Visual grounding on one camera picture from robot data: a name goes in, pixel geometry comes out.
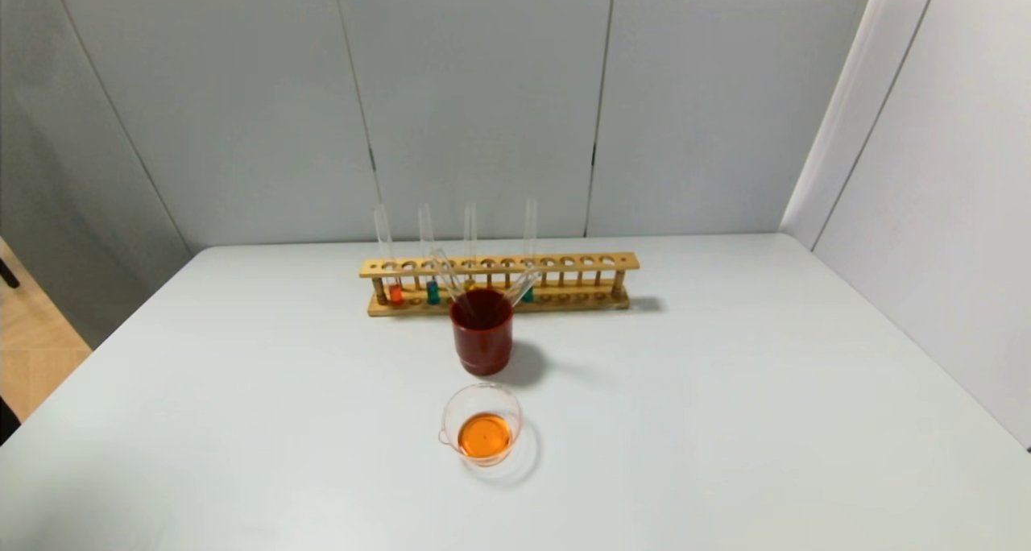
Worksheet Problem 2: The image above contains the test tube with yellow liquid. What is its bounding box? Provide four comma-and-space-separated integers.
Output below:
506, 267, 542, 317
463, 201, 478, 291

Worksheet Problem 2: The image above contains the test tube with red liquid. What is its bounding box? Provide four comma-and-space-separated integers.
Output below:
430, 248, 478, 320

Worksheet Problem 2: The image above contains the test tube with blue liquid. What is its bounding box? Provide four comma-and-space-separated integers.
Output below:
417, 203, 442, 305
522, 198, 539, 303

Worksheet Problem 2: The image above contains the wooden test tube rack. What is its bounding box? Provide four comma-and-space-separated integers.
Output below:
358, 251, 643, 318

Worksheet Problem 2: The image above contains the test tube with orange liquid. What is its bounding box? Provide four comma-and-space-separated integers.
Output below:
372, 205, 404, 306

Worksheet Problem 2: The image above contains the red plastic cup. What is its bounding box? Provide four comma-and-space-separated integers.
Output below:
449, 288, 516, 377

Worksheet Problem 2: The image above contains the clear glass bowl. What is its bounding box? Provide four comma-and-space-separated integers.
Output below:
437, 382, 528, 465

